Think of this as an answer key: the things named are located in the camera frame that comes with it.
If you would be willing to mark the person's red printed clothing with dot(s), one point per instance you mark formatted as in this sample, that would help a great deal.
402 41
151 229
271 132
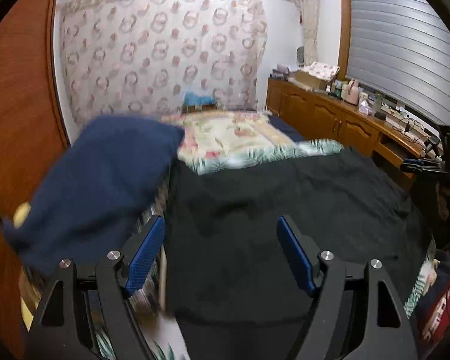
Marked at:
444 307

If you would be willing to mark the floral quilt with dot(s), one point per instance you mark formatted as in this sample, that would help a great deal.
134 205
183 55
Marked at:
228 135

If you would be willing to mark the yellow pillow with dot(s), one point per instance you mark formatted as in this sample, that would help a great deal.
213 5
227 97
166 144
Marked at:
21 215

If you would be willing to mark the black printed t-shirt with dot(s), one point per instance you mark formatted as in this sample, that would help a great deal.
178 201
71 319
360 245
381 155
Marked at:
266 213

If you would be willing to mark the leaf-print bed sheet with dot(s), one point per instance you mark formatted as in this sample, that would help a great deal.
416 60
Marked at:
247 161

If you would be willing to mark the navy bed sheet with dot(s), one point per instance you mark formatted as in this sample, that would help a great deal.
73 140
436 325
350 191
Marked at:
287 127

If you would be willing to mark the navy blue garment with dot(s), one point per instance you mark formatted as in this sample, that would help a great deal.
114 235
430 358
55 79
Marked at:
97 187

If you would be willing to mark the spotted white cloth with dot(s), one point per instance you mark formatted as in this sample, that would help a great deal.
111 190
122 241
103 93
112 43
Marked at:
324 68

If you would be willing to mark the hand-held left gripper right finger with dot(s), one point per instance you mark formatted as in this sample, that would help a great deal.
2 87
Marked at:
296 258

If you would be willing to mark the pink thermos bottle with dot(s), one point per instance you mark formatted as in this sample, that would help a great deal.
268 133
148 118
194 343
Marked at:
352 92

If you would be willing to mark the wooden sideboard cabinet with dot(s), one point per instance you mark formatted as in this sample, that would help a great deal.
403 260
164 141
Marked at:
322 112

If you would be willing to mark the small cardboard box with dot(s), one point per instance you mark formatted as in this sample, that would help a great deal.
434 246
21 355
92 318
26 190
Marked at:
198 108

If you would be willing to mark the white desk fan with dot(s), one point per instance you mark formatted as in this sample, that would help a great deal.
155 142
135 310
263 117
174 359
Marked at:
301 55

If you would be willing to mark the light blue cloth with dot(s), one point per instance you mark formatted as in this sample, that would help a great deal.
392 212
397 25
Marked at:
198 98

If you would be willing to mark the grey window blind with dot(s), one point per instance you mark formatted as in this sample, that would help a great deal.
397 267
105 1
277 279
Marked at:
405 45

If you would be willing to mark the open cardboard box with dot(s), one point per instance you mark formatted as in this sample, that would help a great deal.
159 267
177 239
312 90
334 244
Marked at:
311 79

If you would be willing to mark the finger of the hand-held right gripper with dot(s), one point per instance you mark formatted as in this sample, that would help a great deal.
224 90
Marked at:
422 165

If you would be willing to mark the beige window drape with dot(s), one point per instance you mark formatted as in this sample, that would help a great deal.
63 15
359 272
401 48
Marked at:
309 15

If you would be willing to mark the white tissue pack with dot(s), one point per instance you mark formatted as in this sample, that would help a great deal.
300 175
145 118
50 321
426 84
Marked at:
365 108

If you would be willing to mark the wooden louvered wardrobe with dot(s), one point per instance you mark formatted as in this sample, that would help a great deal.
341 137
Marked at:
18 101

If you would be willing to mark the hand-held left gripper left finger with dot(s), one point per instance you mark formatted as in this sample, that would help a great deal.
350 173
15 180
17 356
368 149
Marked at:
146 258

